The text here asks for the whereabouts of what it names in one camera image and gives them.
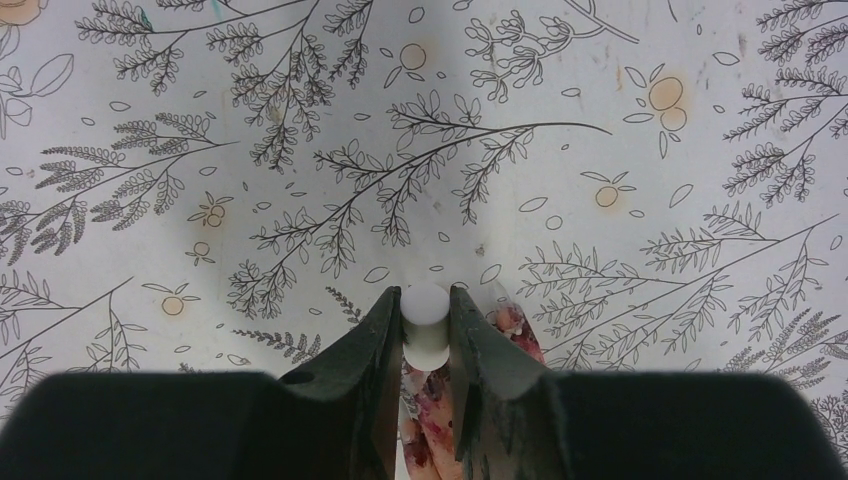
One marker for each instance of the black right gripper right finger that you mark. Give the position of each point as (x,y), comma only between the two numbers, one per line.
(530,422)

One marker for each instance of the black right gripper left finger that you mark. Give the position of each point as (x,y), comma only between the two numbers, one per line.
(332,417)

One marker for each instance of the floral tablecloth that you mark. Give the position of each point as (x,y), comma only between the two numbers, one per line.
(221,185)

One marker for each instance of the person's hand with painted nails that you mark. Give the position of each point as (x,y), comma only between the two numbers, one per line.
(432,414)

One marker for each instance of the white nail polish cap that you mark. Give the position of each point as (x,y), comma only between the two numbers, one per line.
(424,309)

